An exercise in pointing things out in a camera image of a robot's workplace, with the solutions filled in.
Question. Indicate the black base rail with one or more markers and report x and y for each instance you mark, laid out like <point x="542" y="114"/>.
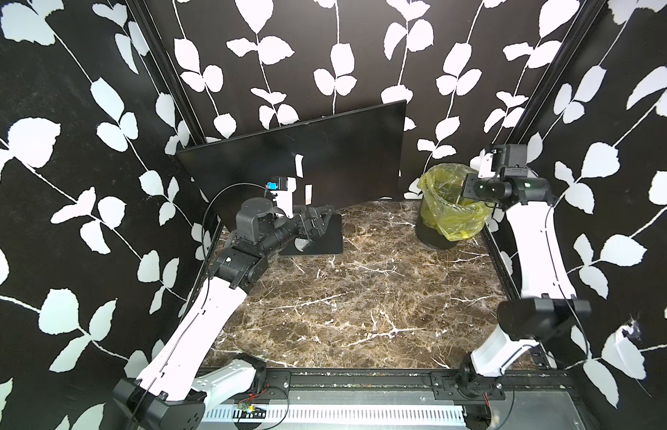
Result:
<point x="437" y="384"/>

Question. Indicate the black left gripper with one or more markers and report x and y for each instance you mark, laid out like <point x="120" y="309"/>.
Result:
<point x="315" y="228"/>

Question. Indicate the white perforated cable tray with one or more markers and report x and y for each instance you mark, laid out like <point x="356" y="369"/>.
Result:
<point x="374" y="415"/>

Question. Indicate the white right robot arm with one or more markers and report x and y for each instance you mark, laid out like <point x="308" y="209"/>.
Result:
<point x="548" y="306"/>

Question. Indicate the black waste bin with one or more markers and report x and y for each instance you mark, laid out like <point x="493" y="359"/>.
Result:
<point x="431" y="237"/>

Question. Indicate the black monitor stand base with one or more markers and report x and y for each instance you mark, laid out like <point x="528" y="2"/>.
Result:
<point x="329" y="244"/>

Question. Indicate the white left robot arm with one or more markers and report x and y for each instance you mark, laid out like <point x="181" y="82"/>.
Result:
<point x="168" y="394"/>

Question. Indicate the black flat monitor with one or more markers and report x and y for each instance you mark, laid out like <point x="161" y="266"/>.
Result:
<point x="349" y="158"/>

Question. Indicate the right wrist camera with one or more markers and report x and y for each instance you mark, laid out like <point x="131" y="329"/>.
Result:
<point x="509" y="160"/>

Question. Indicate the yellow-green bin liner bag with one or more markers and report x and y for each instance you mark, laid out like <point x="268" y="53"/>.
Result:
<point x="444" y="209"/>

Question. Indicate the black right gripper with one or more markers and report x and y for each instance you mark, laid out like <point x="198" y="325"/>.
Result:
<point x="472" y="184"/>

